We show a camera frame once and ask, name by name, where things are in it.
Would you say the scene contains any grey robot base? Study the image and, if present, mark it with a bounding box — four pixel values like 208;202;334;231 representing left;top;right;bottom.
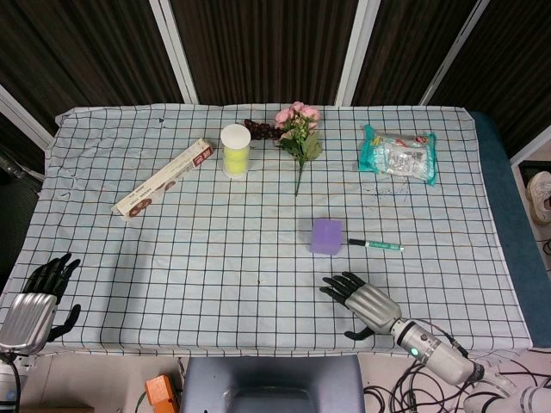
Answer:
177;355;366;413

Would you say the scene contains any orange box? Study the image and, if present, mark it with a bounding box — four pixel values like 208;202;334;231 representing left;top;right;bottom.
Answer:
144;374;178;413

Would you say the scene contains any clear tennis ball tube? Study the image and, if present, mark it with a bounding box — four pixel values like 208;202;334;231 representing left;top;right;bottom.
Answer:
220;123;252;180

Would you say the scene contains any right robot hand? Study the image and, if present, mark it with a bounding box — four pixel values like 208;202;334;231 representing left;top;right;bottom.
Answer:
319;271;403;342

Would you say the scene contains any purple cube block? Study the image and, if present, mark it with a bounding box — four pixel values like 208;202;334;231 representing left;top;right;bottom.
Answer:
309;218;344;256

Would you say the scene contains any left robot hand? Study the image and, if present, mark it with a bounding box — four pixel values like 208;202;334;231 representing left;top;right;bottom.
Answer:
0;252;83;356

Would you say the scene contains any black cable bundle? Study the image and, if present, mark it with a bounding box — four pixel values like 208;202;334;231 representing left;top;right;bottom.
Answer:
363;356;479;413

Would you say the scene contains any green marker pen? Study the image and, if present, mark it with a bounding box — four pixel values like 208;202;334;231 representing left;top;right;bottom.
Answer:
347;237;406;253

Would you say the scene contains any teal snack bag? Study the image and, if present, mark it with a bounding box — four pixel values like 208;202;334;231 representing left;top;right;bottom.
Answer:
357;124;439;187

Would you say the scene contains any dark artificial grape bunch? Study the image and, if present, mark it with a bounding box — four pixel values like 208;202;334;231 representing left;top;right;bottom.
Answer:
243;118;283;142

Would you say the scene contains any long cardboard box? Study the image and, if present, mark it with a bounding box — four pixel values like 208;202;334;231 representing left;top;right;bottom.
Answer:
111;138;215;223

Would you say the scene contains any white sneaker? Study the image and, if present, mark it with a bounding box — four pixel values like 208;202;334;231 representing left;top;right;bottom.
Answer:
525;170;551;225

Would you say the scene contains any blue checkered tablecloth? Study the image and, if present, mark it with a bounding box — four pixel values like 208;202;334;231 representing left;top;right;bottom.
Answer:
0;102;533;356

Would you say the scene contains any pink artificial flower bouquet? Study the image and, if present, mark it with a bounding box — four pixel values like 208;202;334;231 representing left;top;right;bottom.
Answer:
275;101;324;198

